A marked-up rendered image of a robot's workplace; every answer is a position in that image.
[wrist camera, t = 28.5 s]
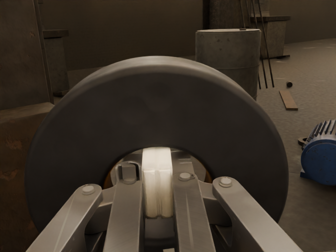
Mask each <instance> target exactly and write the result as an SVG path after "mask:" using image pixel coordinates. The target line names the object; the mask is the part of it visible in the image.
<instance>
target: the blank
mask: <svg viewBox="0 0 336 252"><path fill-rule="evenodd" d="M151 147H168V148H174V149H178V150H181V151H183V152H186V153H188V154H190V155H191V156H193V157H194V158H195V159H197V160H198V161H199V162H200V163H201V164H202V165H203V166H204V168H205V169H206V172H205V179H204V183H209V184H212V183H213V180H214V179H216V178H219V177H230V178H233V179H235V180H237V181H238V182H239V183H240V184H241V185H242V186H243V187H244V189H245V190H246V191H247V192H248V193H249V194H250V195H251V196H252V197H253V198H254V199H255V200H256V201H257V203H258V204H259V205H260V206H261V207H262V208H263V209H264V210H265V211H266V212H267V213H268V214H269V215H270V216H271V218H272V219H273V220H274V221H275V222H276V223H277V224H278V222H279V220H280V218H281V216H282V213H283V210H284V207H285V204H286V200H287V195H288V188H289V165H288V158H287V153H286V150H285V146H284V143H283V141H282V138H281V136H280V134H279V131H278V130H277V128H276V126H275V124H274V123H273V121H272V120H271V118H270V117H269V115H268V114H267V113H266V111H265V110H264V109H263V108H262V107H261V106H260V105H259V104H258V103H257V102H256V101H255V100H254V99H253V98H252V97H251V96H250V95H249V94H248V93H247V92H246V91H245V90H244V89H243V88H242V87H241V86H239V85H238V84H237V83H236V82H235V81H233V80H232V79H231V78H229V77H228V76H226V75H225V74H223V73H221V72H220V71H218V70H216V69H214V68H212V67H210V66H207V65H205V64H202V63H199V62H196V61H193V60H189V59H185V58H180V57H173V56H142V57H136V58H130V59H126V60H122V61H119V62H116V63H113V64H110V65H108V66H105V67H103V68H101V69H99V70H97V71H95V72H93V73H92V74H90V75H88V76H87V77H86V78H84V79H83V80H81V81H80V82H79V83H77V84H76V85H75V86H74V87H73V88H72V89H71V90H70V91H69V92H68V93H67V94H66V95H65V96H64V97H63V98H62V99H61V100H60V101H59V102H58V103H57V104H56V105H55V106H54V107H53V108H52V109H51V110H50V111H49V113H48V114H47V115H46V116H45V118H44V119H43V121H42V122H41V124H40V125H39V127H38V128H37V130H36V132H35V134H34V136H33V138H32V141H31V143H30V146H29V149H28V152H27V156H26V161H25V167H24V191H25V198H26V203H27V207H28V210H29V213H30V216H31V218H32V221H33V223H34V225H35V227H36V229H37V230H38V232H39V234H40V233H41V232H42V231H43V230H44V228H45V227H46V226H47V225H48V224H49V222H50V221H51V220H52V219H53V217H54V216H55V215H56V214H57V213H58V211H59V210H60V209H61V208H62V206H63V205H64V204H65V203H66V202H67V200H68V199H69V198H70V197H71V195H72V194H73V193H74V192H75V191H76V190H77V189H78V188H79V187H81V186H83V185H87V184H96V185H99V186H101V189H102V190H105V189H109V188H111V187H113V183H112V179H111V170H112V169H113V168H114V166H115V165H116V164H117V163H118V162H119V161H120V160H121V159H123V158H124V157H125V156H127V155H129V154H131V153H133V152H135V151H138V150H141V149H145V148H151ZM144 252H176V241H175V232H174V216H171V218H162V217H161V216H160V217H157V218H156V219H147V217H145V236H144Z"/></svg>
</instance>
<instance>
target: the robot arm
mask: <svg viewBox="0 0 336 252"><path fill-rule="evenodd" d="M115 173H116V185H115V186H113V187H111V188H107V189H103V190H102V188H101V186H99V185H98V184H85V185H83V186H81V187H79V188H78V189H77V190H75V192H74V193H73V194H72V195H71V197H70V198H69V199H68V200H67V201H66V203H65V204H64V205H63V206H62V208H61V209H60V210H59V211H58V212H57V214H56V215H55V216H54V217H53V219H52V220H51V221H50V222H49V223H48V225H47V226H46V227H45V228H44V230H43V231H42V232H41V233H40V234H39V236H38V237H37V238H36V239H35V241H34V242H33V243H32V244H31V245H30V247H29V248H28V249H27V250H26V252H98V251H99V249H100V247H101V245H102V243H103V241H104V239H105V242H104V247H103V252H144V251H145V218H147V219H157V217H161V218H162V219H165V218H172V216H173V231H174V235H175V246H176V252H216V249H215V245H214V241H213V237H212V233H211V229H210V225H209V224H211V227H212V229H213V231H214V233H215V234H216V236H217V237H218V239H219V241H220V242H221V244H222V246H223V247H224V249H225V250H226V252H303V251H302V250H301V249H300V248H299V247H298V245H297V244H296V243H295V242H294V241H293V240H292V239H291V238H290V237H289V236H288V235H287V234H286V233H285V232H284V230H283V229H282V228H281V227H280V226H279V225H278V224H277V223H276V222H275V221H274V220H273V219H272V218H271V216H270V215H269V214H268V213H267V212H266V211H265V210H264V209H263V208H262V207H261V206H260V205H259V204H258V202H257V201H256V200H255V199H254V198H253V197H252V196H251V195H250V194H249V193H248V192H247V191H246V190H245V188H244V187H243V186H242V185H241V184H240V183H239V182H238V181H237V180H235V179H234V178H231V177H226V176H222V177H218V178H216V179H214V180H213V182H212V183H206V182H202V181H200V180H198V177H197V175H196V174H195V173H194V168H193V164H192V160H191V156H190V154H188V153H186V152H184V151H182V150H181V151H171V150H170V147H148V148H143V153H130V154H128V155H127V156H125V157H124V159H123V162H121V163H119V164H117V165H116V167H115Z"/></svg>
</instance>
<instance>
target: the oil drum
mask: <svg viewBox="0 0 336 252"><path fill-rule="evenodd" d="M261 33H262V31H261V30H260V29H246V28H241V29H208V30H197V32H195V61H196V62H198V63H201V64H204V65H207V66H209V67H211V68H213V69H215V70H217V71H219V72H221V73H223V74H224V75H226V76H228V77H229V78H231V79H232V80H233V81H235V82H236V83H237V84H238V85H239V86H241V87H242V88H243V89H244V90H245V91H246V92H247V93H248V94H249V95H250V96H251V97H252V98H253V99H254V100H255V101H257V96H258V93H257V89H258V75H259V65H260V63H259V61H260V47H261Z"/></svg>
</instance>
